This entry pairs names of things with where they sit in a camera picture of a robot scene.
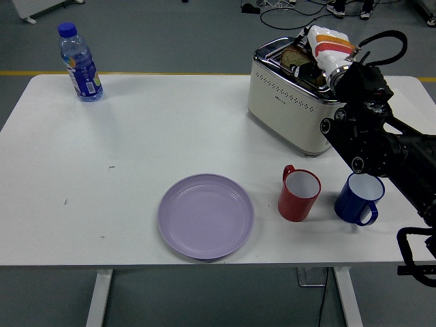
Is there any grey metal table bracket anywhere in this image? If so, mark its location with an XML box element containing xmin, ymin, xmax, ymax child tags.
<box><xmin>295</xmin><ymin>267</ymin><xmax>330</xmax><ymax>287</ymax></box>

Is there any white floor heater panel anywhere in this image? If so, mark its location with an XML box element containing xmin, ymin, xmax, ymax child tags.
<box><xmin>10</xmin><ymin>0</ymin><xmax>84</xmax><ymax>25</ymax></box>

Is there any blue mug white inside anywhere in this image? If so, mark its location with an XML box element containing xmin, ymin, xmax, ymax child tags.
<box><xmin>333</xmin><ymin>172</ymin><xmax>386</xmax><ymax>227</ymax></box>

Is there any thin black hanging cable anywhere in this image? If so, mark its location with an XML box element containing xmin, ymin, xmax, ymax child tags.
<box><xmin>316</xmin><ymin>268</ymin><xmax>330</xmax><ymax>327</ymax></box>

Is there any black table control panel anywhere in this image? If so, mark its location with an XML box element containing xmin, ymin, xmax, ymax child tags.
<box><xmin>396</xmin><ymin>265</ymin><xmax>436</xmax><ymax>276</ymax></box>

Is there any red mug white inside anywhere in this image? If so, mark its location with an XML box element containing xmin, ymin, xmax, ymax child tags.
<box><xmin>277</xmin><ymin>164</ymin><xmax>322</xmax><ymax>223</ymax></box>

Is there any purple round plate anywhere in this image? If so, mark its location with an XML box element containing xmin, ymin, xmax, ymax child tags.
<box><xmin>157</xmin><ymin>173</ymin><xmax>255</xmax><ymax>262</ymax></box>

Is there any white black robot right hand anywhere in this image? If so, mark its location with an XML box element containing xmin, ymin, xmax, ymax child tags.
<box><xmin>291</xmin><ymin>25</ymin><xmax>357</xmax><ymax>79</ymax></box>

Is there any cream and chrome toaster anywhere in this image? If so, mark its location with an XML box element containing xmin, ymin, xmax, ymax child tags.
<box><xmin>247</xmin><ymin>36</ymin><xmax>343</xmax><ymax>157</ymax></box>

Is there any black floor cable loop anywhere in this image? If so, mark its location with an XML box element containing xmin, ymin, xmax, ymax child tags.
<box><xmin>260</xmin><ymin>0</ymin><xmax>328</xmax><ymax>29</ymax></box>

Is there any white equipment base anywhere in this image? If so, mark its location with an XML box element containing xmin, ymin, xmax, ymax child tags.
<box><xmin>414</xmin><ymin>0</ymin><xmax>436</xmax><ymax>27</ymax></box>

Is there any clear water bottle blue cap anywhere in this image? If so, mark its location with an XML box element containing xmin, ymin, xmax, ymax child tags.
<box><xmin>57</xmin><ymin>22</ymin><xmax>104</xmax><ymax>103</ymax></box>

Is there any white wire floor stand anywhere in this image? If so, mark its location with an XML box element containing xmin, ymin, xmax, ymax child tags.
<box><xmin>257</xmin><ymin>0</ymin><xmax>297</xmax><ymax>10</ymax></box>

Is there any brown bread slice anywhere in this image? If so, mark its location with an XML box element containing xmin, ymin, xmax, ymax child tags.
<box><xmin>281</xmin><ymin>47</ymin><xmax>328</xmax><ymax>86</ymax></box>

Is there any white table leg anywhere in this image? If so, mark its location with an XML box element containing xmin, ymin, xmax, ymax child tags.
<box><xmin>84</xmin><ymin>268</ymin><xmax>114</xmax><ymax>327</ymax></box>
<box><xmin>333</xmin><ymin>266</ymin><xmax>364</xmax><ymax>327</ymax></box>

